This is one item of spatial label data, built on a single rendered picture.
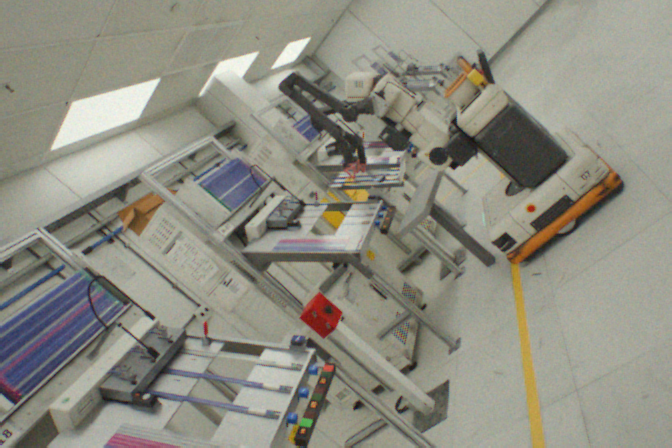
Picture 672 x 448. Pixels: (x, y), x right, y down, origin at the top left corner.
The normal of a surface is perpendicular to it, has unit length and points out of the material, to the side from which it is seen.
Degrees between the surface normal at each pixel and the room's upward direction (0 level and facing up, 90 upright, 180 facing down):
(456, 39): 90
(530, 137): 90
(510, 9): 90
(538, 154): 90
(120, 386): 47
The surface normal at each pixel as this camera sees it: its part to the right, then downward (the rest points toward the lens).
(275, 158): -0.27, 0.38
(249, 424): -0.07, -0.92
